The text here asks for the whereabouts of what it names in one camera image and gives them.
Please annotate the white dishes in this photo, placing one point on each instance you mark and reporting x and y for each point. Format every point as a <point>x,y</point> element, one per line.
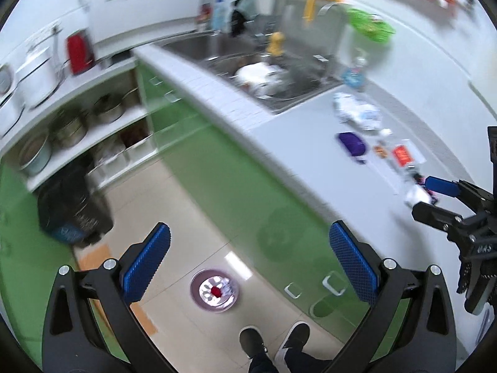
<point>258,77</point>

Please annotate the red kitchen appliance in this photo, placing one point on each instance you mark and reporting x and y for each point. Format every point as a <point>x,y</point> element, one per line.
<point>79,52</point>

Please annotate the steel cooking pot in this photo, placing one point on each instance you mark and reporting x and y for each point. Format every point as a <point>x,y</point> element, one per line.
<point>108,108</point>
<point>35,155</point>
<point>72,128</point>

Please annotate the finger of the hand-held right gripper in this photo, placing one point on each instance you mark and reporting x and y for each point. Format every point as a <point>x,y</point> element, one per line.
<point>431,214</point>
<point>442,186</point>

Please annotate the large white pot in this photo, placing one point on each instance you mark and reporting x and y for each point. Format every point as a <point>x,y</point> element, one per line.
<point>39,81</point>

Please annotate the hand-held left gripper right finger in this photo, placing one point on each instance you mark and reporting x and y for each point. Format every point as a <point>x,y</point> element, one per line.
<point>353,268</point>

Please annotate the white wall cabinet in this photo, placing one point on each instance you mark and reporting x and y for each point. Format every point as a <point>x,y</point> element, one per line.
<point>147,7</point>

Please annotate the person's right leg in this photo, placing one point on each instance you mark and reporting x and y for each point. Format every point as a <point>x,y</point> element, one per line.
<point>301,365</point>

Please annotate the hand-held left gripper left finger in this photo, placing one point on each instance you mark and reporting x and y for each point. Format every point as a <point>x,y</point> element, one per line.
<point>147,264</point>

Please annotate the clear bottle blue label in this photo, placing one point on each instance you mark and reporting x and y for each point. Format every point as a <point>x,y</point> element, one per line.
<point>353,75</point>

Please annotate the white storage bin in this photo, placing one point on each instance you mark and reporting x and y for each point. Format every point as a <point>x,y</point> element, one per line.
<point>138,149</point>
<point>112,161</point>

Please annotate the black slip-on shoe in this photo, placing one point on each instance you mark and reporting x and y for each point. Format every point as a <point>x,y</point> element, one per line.
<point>293,338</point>
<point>252,342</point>

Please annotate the red packet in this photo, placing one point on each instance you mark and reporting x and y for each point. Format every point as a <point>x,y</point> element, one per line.
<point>402,156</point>

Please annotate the person's left leg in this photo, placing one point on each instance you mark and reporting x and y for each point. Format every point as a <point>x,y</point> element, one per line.
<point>262,365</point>

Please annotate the person's right hand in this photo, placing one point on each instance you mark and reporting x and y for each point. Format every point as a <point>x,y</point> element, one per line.
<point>475,287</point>

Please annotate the stainless steel sink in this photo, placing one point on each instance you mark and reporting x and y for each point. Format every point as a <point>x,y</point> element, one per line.
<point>306,66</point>

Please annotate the white plastic packet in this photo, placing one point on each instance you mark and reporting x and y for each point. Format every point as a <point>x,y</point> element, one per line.
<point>355,110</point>

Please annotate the black pedal bin blue label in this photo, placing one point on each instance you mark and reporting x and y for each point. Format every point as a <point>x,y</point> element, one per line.
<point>72,206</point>

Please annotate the yellow plastic object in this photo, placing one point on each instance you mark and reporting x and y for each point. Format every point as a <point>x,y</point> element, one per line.
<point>275,44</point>

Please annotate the crumpled white paper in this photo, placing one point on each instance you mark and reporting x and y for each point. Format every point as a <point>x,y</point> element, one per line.
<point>415,196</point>

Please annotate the blue dish soap bottle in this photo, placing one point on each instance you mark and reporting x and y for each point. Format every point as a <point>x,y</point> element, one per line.
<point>221,15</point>

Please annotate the small orange packet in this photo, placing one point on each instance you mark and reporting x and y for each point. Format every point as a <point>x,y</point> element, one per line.
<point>379,150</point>

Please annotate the green plastic basket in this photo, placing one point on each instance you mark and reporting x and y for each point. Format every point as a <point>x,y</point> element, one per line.
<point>369,25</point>

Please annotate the person's leg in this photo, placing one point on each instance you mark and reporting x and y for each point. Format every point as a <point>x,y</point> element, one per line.
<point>262,365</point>
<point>301,365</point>

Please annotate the small red wrapper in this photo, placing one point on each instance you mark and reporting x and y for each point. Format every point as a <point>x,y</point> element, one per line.
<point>216,291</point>

